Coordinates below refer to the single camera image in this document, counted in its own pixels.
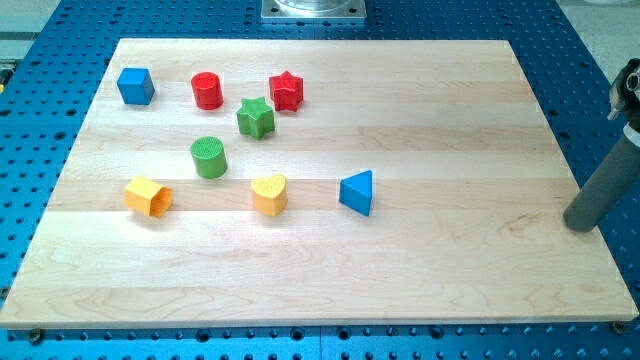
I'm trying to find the yellow black object at edge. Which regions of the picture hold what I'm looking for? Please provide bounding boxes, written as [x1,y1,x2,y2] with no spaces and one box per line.
[0,61,17,93]

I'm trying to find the green star block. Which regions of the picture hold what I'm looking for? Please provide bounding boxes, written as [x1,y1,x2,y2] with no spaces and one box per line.
[236,97,275,140]

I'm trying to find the green cylinder block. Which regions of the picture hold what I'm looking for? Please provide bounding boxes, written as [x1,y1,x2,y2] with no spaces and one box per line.
[190,136,227,179]

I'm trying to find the black metal tool mount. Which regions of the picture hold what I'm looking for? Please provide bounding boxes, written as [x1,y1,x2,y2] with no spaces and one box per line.
[607,58,639,131]

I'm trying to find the yellow heart block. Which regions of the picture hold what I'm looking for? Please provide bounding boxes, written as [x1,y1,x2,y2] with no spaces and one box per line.
[250,174,288,216]

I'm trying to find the blue cube block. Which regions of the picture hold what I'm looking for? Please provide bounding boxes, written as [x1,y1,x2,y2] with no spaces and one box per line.
[117,68,155,105]

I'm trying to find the red star block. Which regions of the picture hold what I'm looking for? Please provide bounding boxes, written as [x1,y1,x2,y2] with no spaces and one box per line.
[269,71,304,112]

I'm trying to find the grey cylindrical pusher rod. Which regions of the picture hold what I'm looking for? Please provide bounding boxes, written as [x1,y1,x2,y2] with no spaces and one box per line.
[563,130,639,232]

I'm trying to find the light wooden board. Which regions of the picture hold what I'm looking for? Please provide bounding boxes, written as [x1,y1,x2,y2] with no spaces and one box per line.
[1,38,638,329]

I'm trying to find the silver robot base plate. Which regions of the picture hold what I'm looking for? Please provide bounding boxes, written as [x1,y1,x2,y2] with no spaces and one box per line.
[261,0,367,21]

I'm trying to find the red cylinder block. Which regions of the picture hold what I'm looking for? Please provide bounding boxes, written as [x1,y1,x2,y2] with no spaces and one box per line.
[191,72,224,110]

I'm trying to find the yellow hexagonal prism block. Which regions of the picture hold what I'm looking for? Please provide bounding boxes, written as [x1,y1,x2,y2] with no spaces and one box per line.
[124,176,173,218]

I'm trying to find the blue triangular prism block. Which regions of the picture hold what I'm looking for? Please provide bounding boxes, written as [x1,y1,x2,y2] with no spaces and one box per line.
[338,170,373,216]

